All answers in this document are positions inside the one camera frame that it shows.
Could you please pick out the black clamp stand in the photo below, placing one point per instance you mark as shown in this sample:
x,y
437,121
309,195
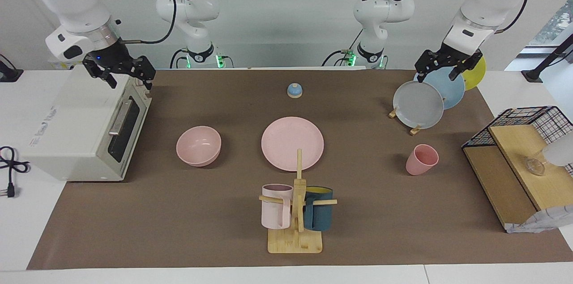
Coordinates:
x,y
532,75

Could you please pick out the window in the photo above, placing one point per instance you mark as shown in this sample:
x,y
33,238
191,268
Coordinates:
x,y
555,24

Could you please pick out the pink bowl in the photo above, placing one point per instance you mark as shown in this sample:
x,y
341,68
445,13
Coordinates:
x,y
198,146

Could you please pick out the wooden plate rack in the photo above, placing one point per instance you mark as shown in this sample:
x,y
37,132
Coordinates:
x,y
415,131

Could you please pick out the yellow plate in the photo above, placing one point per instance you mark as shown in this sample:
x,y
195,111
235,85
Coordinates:
x,y
476,75

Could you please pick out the gray plate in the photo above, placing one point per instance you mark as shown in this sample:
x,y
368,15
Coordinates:
x,y
417,105

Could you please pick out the white wall box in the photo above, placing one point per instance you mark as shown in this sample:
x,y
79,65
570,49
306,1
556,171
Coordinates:
x,y
58,65

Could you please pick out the light blue plate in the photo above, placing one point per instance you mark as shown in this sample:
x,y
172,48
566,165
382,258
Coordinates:
x,y
450,89

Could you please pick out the wooden mug tree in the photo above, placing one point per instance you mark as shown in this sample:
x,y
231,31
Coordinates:
x,y
295,243

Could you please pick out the brown table mat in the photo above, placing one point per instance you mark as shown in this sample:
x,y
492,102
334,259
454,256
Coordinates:
x,y
179,221

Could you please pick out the frosted white container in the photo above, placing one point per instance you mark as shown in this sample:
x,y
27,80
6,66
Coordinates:
x,y
562,152

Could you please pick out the pink cup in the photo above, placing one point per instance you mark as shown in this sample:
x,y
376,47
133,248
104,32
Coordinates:
x,y
421,161

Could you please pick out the small blue lidded jar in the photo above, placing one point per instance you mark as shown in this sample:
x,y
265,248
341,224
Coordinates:
x,y
295,91

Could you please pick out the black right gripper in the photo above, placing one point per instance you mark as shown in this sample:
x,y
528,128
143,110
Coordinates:
x,y
116,62

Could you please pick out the white toaster oven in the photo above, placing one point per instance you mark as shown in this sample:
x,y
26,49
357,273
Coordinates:
x,y
71,127

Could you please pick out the dark teal mug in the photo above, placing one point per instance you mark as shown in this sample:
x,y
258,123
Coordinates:
x,y
320,212

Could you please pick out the pink mug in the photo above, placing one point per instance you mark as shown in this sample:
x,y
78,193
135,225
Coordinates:
x,y
274,210

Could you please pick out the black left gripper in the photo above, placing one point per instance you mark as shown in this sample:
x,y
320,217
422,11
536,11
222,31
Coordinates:
x,y
441,60

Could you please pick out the clear glass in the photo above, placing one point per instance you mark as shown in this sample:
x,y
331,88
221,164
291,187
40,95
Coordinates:
x,y
536,165

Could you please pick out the pink plate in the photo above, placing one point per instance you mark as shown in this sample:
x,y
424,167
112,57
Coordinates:
x,y
286,140

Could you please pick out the black bracket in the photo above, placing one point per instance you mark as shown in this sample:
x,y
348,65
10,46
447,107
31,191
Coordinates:
x,y
9,75

